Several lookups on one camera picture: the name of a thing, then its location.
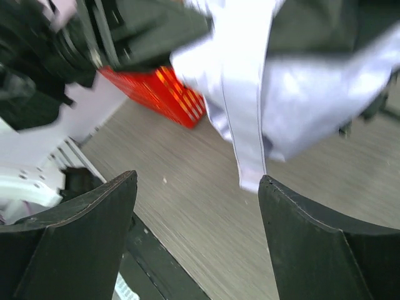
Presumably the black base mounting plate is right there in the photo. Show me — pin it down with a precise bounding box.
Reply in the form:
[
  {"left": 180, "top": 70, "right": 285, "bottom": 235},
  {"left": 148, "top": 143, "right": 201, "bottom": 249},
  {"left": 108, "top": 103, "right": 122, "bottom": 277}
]
[{"left": 120, "top": 214, "right": 209, "bottom": 300}]

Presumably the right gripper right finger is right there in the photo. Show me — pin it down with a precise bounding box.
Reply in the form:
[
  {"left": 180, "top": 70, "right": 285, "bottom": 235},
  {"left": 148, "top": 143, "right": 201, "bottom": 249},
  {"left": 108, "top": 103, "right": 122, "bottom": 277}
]
[{"left": 258, "top": 176, "right": 399, "bottom": 300}]

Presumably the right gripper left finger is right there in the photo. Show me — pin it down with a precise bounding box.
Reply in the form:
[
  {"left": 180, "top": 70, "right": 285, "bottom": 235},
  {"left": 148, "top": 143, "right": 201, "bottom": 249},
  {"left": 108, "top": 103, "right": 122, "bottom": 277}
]
[{"left": 1, "top": 171, "right": 137, "bottom": 300}]

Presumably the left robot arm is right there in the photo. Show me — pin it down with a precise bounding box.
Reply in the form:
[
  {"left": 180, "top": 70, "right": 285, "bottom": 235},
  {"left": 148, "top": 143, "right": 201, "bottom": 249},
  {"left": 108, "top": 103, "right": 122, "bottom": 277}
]
[{"left": 1, "top": 1, "right": 213, "bottom": 131}]

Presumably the red plastic basket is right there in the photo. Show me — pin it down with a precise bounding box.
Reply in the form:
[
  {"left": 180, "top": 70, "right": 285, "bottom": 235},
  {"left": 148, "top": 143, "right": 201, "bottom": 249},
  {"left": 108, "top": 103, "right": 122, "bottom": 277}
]
[{"left": 101, "top": 67, "right": 206, "bottom": 129}]

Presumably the lavender folding umbrella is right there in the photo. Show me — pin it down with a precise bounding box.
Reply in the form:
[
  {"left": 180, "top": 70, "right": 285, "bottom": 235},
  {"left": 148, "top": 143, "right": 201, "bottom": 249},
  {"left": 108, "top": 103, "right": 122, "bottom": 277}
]
[{"left": 171, "top": 1, "right": 399, "bottom": 192}]

